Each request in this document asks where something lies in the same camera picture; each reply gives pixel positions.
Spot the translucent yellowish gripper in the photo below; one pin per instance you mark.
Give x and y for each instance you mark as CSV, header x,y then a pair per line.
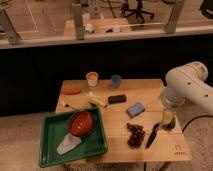
x,y
168,119

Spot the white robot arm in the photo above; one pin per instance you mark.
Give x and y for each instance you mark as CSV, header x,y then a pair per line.
x,y
185,82

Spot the green plastic tray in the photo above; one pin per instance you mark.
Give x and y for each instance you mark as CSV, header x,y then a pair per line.
x,y
55,129

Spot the black knife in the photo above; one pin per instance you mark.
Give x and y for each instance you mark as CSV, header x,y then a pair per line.
x,y
152,135

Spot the blue sponge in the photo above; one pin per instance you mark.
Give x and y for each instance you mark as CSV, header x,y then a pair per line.
x,y
135,109

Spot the dark grape bunch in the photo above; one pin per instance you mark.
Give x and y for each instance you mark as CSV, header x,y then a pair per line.
x,y
137,135

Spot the black rectangular block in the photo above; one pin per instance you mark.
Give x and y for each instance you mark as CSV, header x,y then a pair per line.
x,y
116,99

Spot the blue cup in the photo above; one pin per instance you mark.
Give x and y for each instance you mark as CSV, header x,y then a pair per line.
x,y
115,80

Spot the yellow banana toy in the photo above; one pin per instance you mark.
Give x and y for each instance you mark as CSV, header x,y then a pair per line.
x,y
95,100

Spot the orange and white cup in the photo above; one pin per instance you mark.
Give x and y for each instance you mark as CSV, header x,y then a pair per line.
x,y
92,79

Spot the red bowl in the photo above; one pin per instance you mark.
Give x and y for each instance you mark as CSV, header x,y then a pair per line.
x,y
81,124

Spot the white crumpled cloth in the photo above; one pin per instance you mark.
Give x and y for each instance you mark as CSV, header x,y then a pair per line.
x,y
69,143

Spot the black office chair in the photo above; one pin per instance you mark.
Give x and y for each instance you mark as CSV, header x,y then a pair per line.
x,y
126,11

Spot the small wooden background table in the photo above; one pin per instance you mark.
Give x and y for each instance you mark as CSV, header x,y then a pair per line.
x,y
100,26

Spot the grey metal post right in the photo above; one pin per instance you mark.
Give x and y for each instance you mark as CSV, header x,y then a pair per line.
x,y
170,27

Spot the grey metal post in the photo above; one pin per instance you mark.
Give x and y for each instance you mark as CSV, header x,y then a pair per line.
x,y
78,21
12,36
170,27

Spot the grey metal post middle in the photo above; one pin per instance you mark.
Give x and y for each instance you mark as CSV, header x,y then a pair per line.
x,y
78,21

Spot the grey metal post left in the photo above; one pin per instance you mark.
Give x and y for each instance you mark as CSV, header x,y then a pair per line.
x,y
12,36

